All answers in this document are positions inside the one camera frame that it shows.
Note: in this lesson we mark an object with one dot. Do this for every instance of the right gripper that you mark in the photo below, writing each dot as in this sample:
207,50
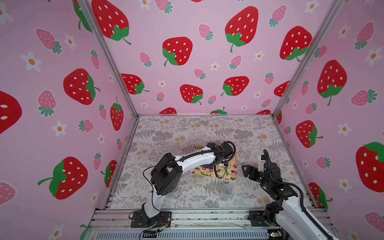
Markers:
254,173

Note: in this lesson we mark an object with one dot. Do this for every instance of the clear candy jar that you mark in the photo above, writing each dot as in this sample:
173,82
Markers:
226,192
175,190

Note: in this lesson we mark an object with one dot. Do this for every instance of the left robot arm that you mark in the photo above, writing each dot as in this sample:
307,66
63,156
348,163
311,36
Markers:
165,176

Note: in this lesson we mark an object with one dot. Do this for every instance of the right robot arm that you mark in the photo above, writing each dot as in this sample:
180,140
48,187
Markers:
287,209

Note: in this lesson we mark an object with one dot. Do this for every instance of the floral yellow tray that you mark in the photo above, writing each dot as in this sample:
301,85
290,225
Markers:
228,173

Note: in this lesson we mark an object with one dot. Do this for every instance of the white vented strip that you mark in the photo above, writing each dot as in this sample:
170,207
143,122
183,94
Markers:
185,235

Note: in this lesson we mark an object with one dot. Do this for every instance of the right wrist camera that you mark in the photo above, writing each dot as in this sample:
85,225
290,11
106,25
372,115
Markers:
262,163

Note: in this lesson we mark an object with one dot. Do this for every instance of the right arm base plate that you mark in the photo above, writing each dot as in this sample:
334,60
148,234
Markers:
264,218

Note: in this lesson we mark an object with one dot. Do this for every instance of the aluminium front rail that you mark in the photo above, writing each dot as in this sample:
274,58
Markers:
181,219

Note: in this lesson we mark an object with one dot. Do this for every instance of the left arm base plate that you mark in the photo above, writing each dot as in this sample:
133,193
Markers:
141,220

